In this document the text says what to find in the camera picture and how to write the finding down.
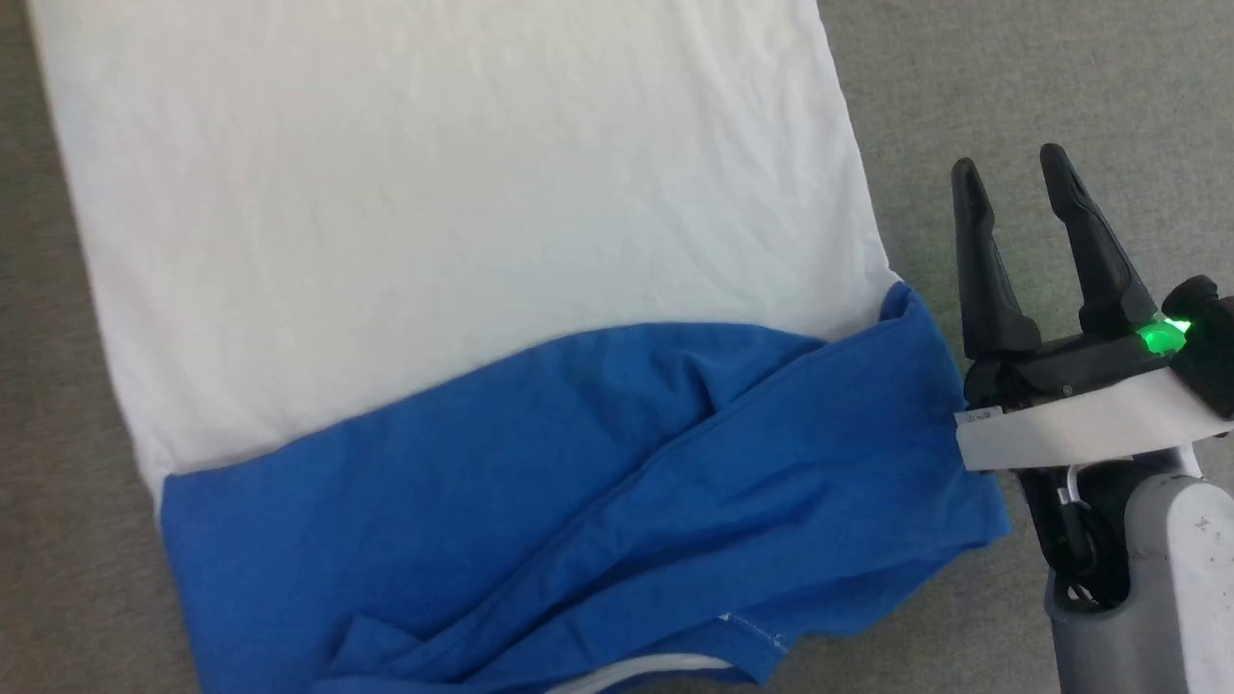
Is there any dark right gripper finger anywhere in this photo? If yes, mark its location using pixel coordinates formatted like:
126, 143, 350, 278
1038, 143, 1160, 340
951, 157, 1044, 365

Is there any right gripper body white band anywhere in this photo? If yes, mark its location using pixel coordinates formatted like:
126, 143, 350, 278
953, 326, 1234, 474

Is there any blue and white t-shirt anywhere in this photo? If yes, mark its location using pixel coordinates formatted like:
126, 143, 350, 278
26, 0, 1013, 694

